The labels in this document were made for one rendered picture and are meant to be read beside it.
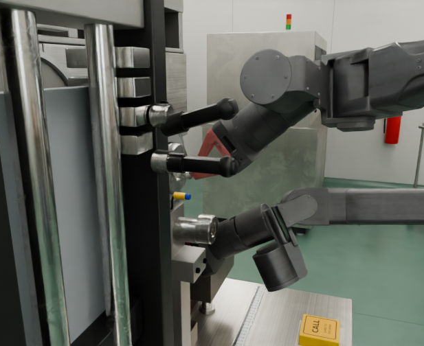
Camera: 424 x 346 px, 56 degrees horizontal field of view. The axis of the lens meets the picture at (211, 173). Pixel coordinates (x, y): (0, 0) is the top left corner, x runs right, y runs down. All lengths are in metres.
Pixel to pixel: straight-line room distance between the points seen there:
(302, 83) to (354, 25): 4.63
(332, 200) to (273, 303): 0.36
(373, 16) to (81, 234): 4.88
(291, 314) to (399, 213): 0.34
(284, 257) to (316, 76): 0.29
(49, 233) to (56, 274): 0.02
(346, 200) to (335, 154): 4.50
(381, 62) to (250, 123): 0.16
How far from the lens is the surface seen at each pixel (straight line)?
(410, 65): 0.43
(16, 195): 0.22
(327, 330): 0.82
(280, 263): 0.62
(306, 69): 0.42
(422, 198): 0.68
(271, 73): 0.42
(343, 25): 5.04
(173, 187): 0.57
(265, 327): 0.85
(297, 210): 0.61
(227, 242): 0.63
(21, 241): 0.23
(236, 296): 0.94
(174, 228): 0.56
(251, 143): 0.51
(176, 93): 1.44
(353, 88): 0.47
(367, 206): 0.65
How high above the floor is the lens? 1.40
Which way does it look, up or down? 15 degrees down
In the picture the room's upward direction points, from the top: straight up
